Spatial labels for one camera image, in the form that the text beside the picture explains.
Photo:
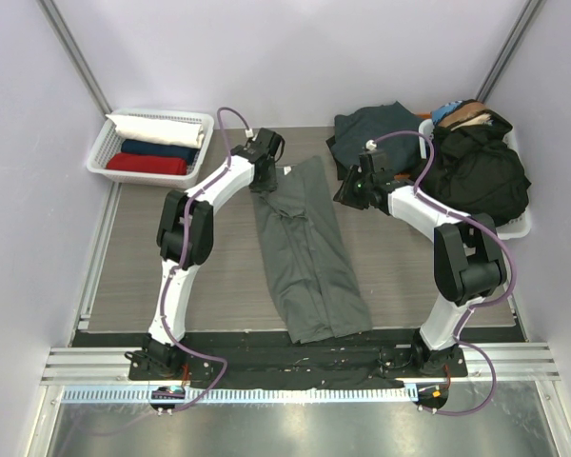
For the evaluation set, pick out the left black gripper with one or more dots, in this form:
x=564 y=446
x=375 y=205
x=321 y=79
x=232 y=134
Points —
x=267 y=186

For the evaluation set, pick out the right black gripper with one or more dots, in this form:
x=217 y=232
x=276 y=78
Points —
x=348 y=191

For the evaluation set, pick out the grey t shirt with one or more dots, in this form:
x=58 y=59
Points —
x=309 y=274

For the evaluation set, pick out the white plastic basket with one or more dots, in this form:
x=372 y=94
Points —
x=515 y=228
x=108 y=144

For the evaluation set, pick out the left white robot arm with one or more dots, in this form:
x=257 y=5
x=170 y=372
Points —
x=185 y=239

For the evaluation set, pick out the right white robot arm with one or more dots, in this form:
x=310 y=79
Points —
x=468 y=263

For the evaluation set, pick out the dark teal t shirt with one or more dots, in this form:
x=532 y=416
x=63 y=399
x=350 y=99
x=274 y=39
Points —
x=353 y=131

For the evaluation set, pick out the navy rolled t shirt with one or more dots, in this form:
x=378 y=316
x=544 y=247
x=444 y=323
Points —
x=169 y=151

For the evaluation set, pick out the white rolled t shirt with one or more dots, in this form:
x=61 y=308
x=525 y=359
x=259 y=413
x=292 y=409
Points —
x=158 y=131

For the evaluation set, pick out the black clothes pile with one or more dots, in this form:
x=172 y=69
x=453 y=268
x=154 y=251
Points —
x=475 y=171

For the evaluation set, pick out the blue and tan clothes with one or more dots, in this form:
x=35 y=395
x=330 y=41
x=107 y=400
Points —
x=456 y=112

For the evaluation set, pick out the red rolled t shirt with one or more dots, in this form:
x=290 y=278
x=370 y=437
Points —
x=147 y=164

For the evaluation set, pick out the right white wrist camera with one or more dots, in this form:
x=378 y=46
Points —
x=370 y=145

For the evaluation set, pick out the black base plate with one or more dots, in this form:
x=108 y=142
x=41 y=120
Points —
x=270 y=360

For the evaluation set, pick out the left aluminium frame post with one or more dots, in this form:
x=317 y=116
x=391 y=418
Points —
x=65 y=37

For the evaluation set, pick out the aluminium frame post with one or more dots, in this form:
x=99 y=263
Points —
x=531 y=9
x=65 y=37

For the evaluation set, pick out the right aluminium frame post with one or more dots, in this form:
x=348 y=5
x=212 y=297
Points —
x=531 y=9

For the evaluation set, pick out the slotted white cable duct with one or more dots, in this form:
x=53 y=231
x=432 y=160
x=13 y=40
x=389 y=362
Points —
x=154 y=395

